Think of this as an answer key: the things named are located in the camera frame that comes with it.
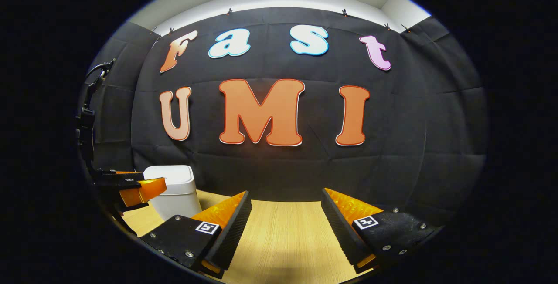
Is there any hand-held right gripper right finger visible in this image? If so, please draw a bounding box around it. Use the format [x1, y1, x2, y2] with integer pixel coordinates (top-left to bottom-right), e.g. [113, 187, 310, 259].
[320, 187, 445, 275]

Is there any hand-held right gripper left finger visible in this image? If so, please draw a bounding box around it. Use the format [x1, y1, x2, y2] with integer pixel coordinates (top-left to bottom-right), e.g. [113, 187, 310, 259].
[139, 190, 253, 280]

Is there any white desktop garbage bin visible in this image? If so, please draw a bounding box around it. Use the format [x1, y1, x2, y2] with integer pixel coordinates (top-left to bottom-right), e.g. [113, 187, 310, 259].
[143, 165, 203, 221]

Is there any wooden desktop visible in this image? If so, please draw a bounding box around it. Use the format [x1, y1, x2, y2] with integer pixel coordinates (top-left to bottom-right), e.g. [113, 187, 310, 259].
[120, 189, 375, 284]

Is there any black backdrop cloth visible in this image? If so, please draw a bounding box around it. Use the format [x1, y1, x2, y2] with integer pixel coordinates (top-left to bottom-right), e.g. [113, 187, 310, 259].
[78, 7, 489, 228]

